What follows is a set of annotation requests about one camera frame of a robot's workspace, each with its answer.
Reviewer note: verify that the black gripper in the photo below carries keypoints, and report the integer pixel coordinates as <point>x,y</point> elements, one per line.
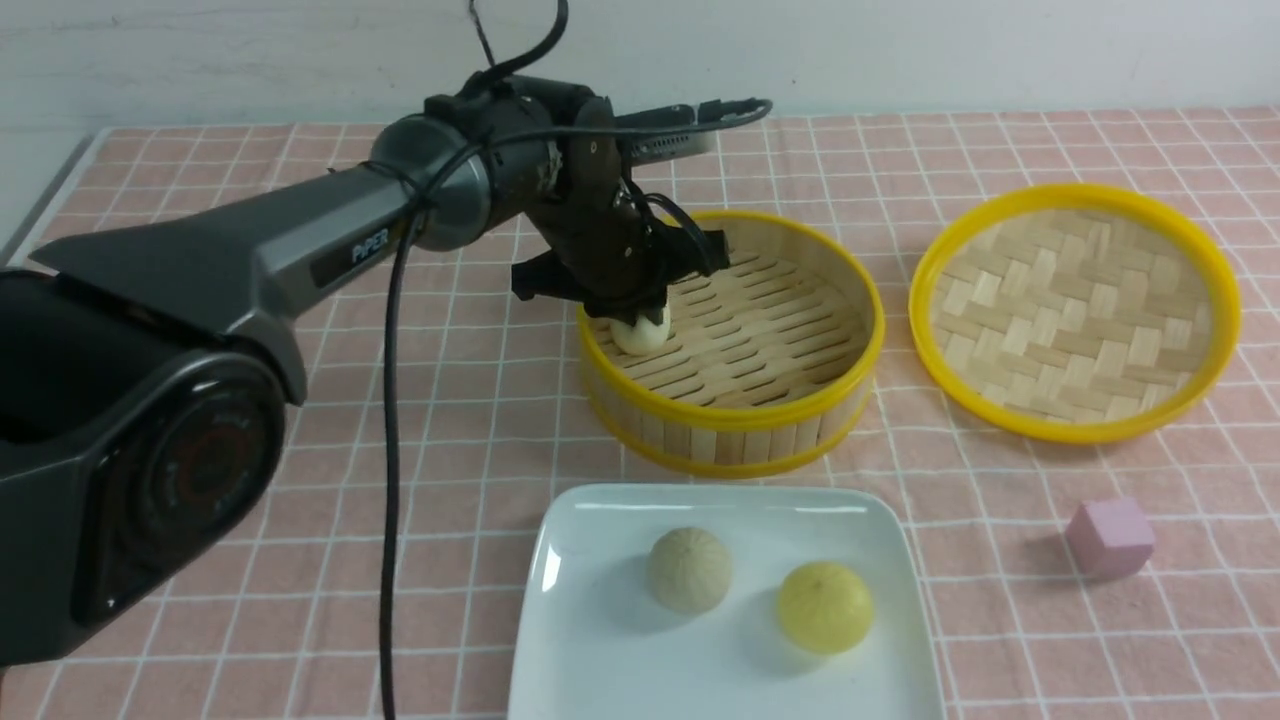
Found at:
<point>612,249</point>

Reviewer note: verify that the beige steamed bun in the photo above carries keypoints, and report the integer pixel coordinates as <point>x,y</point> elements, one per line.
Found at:
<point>689,571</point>
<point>644,337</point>

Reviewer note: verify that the yellow steamed bun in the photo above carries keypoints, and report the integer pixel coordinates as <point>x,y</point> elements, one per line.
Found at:
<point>824,608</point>

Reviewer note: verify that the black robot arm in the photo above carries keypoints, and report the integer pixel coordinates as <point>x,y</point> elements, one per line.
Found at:
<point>147,369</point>

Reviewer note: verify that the white square plate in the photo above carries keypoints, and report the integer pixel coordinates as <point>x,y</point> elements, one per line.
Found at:
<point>593,643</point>

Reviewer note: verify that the yellow bamboo steamer basket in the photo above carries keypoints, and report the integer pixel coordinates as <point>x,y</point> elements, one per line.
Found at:
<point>769,363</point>

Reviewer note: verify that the yellow bamboo steamer lid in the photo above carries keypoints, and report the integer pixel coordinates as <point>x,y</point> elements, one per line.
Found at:
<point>1075,313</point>

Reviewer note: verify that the pink cube block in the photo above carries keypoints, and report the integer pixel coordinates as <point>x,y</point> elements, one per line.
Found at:
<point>1110,539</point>

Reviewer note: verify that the pink checkered tablecloth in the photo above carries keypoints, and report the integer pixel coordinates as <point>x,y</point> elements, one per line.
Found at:
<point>280,620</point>

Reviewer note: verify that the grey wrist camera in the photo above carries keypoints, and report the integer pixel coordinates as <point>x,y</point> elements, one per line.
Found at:
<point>683,131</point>

